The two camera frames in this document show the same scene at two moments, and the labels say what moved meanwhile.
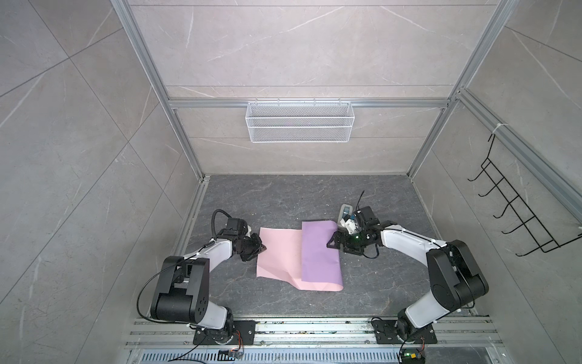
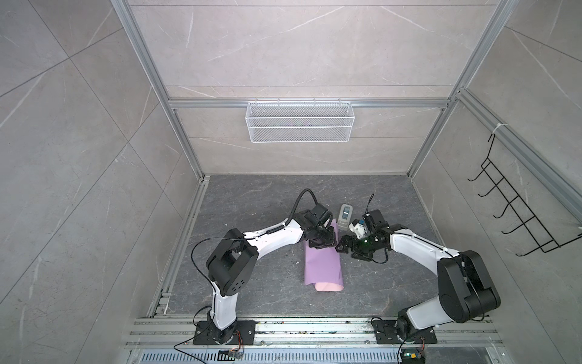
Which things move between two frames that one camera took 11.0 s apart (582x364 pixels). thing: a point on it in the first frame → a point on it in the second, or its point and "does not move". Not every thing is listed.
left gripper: [258, 246] → [330, 243]
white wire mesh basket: [300, 122] does not move
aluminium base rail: [347, 341] does not move
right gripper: [337, 236] does not move
